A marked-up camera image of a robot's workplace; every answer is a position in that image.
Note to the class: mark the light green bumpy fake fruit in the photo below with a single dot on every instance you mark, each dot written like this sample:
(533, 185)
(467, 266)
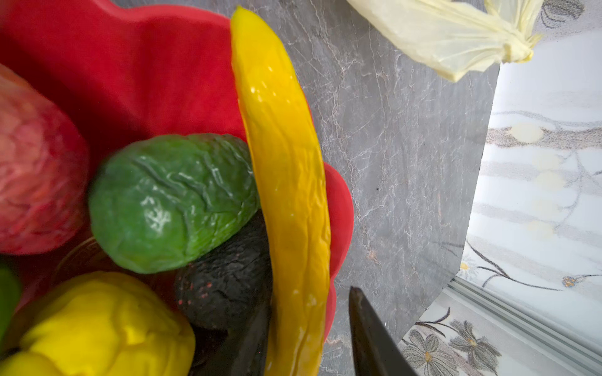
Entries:
(11, 291)

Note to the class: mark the green fake vegetable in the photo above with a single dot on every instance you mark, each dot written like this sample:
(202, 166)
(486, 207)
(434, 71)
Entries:
(159, 204)

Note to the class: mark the yellow fake lemon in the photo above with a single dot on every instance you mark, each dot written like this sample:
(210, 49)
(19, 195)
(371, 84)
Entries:
(103, 323)

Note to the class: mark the dark brown fake fruit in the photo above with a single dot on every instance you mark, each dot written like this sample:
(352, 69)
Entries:
(220, 290)

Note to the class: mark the red flower-shaped bowl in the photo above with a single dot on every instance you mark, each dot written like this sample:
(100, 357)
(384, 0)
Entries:
(126, 74)

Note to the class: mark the pale yellow plastic bag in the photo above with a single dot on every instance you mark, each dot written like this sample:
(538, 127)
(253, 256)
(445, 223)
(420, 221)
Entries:
(454, 38)

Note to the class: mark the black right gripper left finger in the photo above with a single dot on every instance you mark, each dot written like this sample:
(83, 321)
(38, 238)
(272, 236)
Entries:
(239, 351)

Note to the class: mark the yellow fake banana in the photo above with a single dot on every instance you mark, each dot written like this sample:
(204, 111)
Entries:
(290, 177)

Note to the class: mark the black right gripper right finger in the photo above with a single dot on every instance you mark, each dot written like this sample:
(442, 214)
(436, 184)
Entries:
(375, 352)

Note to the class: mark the red fake fruit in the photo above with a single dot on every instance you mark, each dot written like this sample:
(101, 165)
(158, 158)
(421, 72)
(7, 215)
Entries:
(44, 171)

